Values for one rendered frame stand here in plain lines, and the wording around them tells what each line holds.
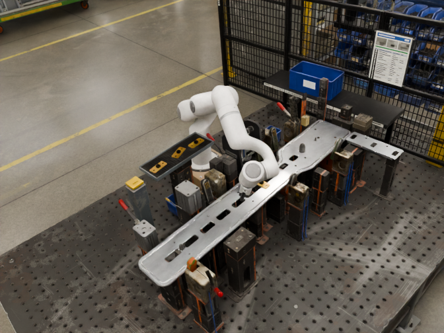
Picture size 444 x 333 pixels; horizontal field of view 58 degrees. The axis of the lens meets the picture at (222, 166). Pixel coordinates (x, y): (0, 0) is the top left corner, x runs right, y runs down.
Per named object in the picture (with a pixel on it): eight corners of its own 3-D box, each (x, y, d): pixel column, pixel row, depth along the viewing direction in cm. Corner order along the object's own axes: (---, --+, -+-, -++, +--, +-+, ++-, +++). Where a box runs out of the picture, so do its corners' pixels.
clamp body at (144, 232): (157, 291, 189) (143, 240, 167) (143, 277, 196) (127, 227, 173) (173, 278, 194) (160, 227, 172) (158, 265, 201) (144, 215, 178)
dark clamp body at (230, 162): (233, 222, 220) (229, 169, 196) (216, 211, 227) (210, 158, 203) (246, 211, 225) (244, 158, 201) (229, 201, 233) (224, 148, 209)
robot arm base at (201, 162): (180, 162, 247) (176, 137, 235) (202, 148, 257) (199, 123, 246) (201, 174, 236) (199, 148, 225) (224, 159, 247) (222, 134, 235)
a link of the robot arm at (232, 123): (254, 113, 174) (279, 178, 165) (219, 124, 172) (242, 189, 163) (256, 104, 165) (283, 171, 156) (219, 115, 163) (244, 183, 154)
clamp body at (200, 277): (213, 342, 168) (204, 292, 145) (189, 320, 177) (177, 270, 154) (230, 324, 174) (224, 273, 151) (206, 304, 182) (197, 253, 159)
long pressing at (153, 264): (168, 294, 154) (167, 292, 153) (133, 263, 167) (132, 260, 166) (353, 133, 227) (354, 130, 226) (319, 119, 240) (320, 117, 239)
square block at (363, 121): (357, 172, 244) (366, 123, 221) (345, 167, 248) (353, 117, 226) (364, 166, 248) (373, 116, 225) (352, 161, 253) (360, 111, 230)
